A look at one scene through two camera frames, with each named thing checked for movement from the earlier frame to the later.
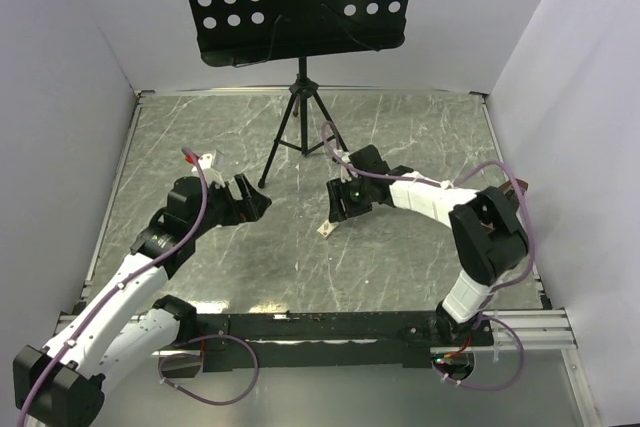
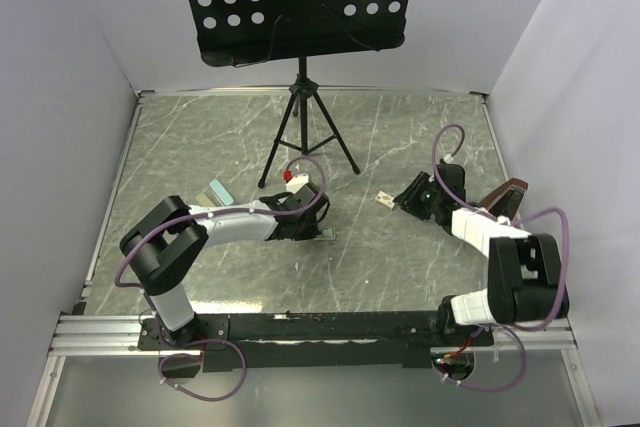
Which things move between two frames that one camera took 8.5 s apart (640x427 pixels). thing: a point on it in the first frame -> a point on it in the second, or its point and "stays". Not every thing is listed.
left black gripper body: x=223 y=209 -> x=309 y=229
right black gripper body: x=354 y=194 -> x=429 y=197
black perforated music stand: x=255 y=5 stays
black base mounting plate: x=330 y=341 stays
